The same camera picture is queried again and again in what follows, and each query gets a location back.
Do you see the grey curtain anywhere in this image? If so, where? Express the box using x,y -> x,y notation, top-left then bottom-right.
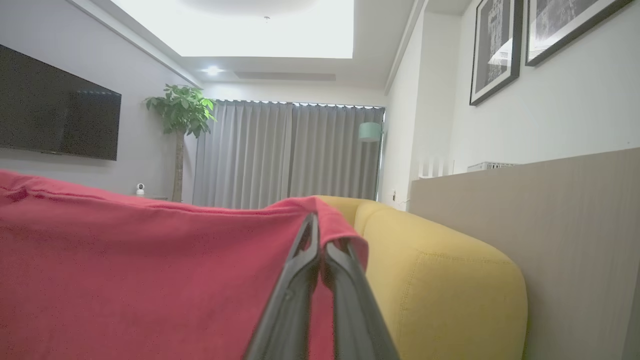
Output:
192,99 -> 386,210

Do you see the black wall television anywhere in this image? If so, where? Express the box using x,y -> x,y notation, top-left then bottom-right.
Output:
0,44 -> 122,162

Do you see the green potted tree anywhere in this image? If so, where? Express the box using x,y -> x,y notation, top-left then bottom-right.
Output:
142,84 -> 219,203

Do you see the large yellow sofa backrest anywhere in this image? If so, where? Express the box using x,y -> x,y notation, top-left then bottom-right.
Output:
359,201 -> 529,360

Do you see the black framed picture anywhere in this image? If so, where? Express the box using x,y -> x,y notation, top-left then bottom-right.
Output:
469,0 -> 525,107
525,0 -> 636,67

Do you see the beige wooden partition wall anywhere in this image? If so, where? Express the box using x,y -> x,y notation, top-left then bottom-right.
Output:
407,147 -> 640,360

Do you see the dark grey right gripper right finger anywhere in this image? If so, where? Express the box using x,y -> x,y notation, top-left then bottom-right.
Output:
322,240 -> 401,360

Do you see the red garment with striped trim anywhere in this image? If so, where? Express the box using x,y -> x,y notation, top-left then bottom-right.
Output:
0,169 -> 370,360

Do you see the teal floor lamp shade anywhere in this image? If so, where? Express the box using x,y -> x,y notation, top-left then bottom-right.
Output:
358,122 -> 384,143

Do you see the white slatted basket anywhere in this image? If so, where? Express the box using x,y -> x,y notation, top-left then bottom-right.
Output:
467,161 -> 517,174

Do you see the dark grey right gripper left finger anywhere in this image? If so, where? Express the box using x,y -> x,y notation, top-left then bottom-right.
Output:
244,212 -> 321,360

